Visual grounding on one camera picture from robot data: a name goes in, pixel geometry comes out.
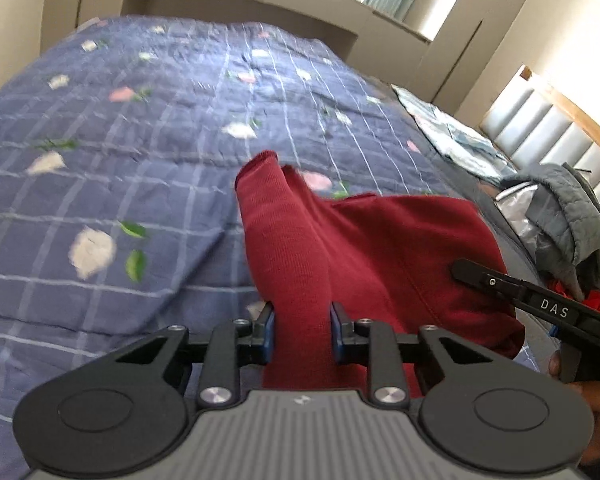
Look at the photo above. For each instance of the red long-sleeve sweater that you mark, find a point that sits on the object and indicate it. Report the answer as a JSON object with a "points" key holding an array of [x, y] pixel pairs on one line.
{"points": [[384, 258]]}

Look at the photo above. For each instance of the light blue patterned cloth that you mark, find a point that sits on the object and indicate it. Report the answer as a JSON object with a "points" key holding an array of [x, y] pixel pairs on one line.
{"points": [[462, 145]]}

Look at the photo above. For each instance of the silver plastic bag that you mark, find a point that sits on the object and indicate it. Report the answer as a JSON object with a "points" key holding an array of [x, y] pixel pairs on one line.
{"points": [[514, 203]]}

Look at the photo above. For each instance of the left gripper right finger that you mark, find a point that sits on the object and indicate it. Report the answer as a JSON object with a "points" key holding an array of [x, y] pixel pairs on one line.
{"points": [[373, 345]]}

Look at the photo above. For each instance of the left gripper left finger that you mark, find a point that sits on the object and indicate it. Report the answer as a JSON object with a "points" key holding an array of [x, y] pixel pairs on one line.
{"points": [[232, 346]]}

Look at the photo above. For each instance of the blue plaid floral quilt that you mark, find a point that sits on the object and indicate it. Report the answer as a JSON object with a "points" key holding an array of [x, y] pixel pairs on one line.
{"points": [[119, 149]]}

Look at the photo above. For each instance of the grey padded jacket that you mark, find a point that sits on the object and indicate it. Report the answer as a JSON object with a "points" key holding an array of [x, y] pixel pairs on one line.
{"points": [[566, 212]]}

